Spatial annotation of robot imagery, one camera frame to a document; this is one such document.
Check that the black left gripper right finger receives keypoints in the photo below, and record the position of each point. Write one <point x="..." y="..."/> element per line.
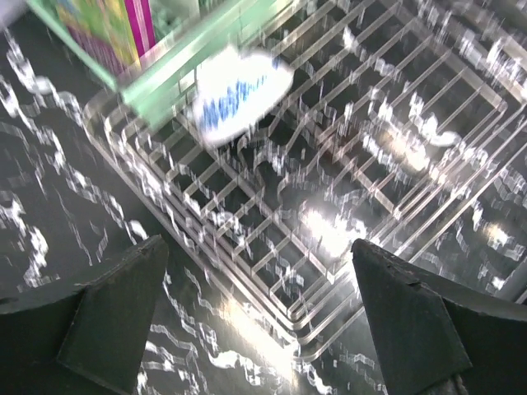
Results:
<point x="435" y="336"/>

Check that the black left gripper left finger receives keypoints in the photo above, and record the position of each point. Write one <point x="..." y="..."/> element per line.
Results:
<point x="85" y="334"/>

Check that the blue white porcelain bowl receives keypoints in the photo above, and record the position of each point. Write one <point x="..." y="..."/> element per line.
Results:
<point x="235" y="89"/>

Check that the purple illustrated book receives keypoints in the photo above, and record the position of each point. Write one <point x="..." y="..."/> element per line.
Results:
<point x="116" y="33"/>

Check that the green plastic file organizer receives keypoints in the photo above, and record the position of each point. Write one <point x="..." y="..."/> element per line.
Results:
<point x="152" y="85"/>

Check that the metal wire dish rack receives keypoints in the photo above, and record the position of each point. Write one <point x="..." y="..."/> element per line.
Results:
<point x="405" y="125"/>

